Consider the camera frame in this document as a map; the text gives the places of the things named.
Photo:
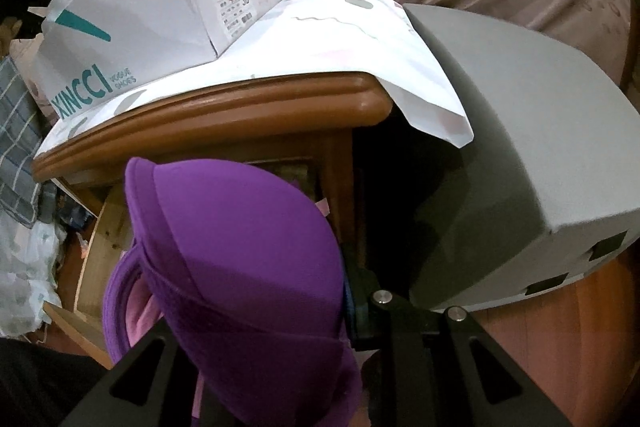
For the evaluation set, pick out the white plastic bag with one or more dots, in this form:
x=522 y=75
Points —
x=25 y=277

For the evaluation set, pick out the purple underwear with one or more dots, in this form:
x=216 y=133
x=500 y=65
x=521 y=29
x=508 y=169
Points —
x=240 y=257

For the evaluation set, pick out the white shoe box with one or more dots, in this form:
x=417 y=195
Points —
x=145 y=12

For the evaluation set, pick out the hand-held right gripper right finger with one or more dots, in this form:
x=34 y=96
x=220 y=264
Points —
x=362 y=317

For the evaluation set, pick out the white dotted cloth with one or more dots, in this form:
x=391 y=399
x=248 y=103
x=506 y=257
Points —
x=325 y=37

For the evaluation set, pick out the wooden nightstand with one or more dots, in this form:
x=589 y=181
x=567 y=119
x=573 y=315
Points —
x=280 y=107

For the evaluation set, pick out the grey plaid cloth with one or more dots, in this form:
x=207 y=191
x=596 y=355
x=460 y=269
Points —
x=17 y=132

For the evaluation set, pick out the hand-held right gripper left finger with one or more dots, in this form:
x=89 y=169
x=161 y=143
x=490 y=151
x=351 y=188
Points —
x=177 y=392

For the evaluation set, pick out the wooden drawer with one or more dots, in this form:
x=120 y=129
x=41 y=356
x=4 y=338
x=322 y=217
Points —
x=107 y=227

